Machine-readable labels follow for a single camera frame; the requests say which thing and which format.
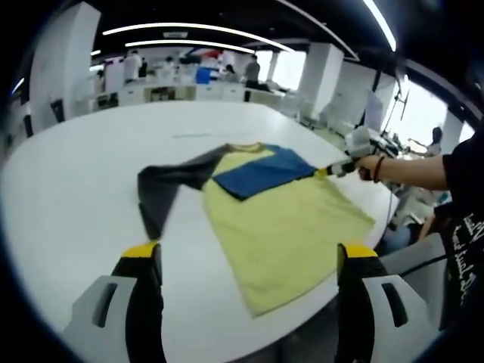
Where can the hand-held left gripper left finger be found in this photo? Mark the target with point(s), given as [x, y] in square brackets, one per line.
[117, 321]

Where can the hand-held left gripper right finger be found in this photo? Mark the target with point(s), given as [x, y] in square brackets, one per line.
[378, 321]

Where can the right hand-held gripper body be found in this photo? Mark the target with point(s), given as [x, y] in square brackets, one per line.
[361, 141]

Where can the yellow blue grey garment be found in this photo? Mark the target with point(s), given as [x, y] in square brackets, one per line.
[283, 234]

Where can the person's right hand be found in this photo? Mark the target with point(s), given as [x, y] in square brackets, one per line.
[368, 168]

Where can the black-framed desk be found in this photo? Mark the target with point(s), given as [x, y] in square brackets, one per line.
[385, 145]

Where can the white board on stand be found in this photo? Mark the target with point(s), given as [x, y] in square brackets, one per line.
[374, 109]

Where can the grey chair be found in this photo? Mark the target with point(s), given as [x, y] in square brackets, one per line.
[419, 291]

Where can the white square pillar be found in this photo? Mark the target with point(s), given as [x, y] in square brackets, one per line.
[321, 79]

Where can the bright ceiling light strip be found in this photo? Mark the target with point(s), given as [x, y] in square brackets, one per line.
[382, 22]

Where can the person's black printed shirt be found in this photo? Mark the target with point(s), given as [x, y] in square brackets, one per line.
[469, 227]

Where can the row of white cabinets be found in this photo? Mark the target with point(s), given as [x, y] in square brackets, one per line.
[208, 92]

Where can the blue storage bin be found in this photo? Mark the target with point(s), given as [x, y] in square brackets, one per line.
[203, 75]

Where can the short ceiling light strip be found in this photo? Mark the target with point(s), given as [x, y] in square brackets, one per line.
[181, 41]

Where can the long ceiling light strip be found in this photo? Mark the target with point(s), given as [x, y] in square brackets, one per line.
[189, 25]

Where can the black office chair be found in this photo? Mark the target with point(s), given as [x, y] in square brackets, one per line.
[57, 110]

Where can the wide white pillar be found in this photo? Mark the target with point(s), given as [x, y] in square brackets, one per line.
[64, 68]

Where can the black camera stand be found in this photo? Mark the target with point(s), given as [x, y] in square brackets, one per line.
[403, 102]

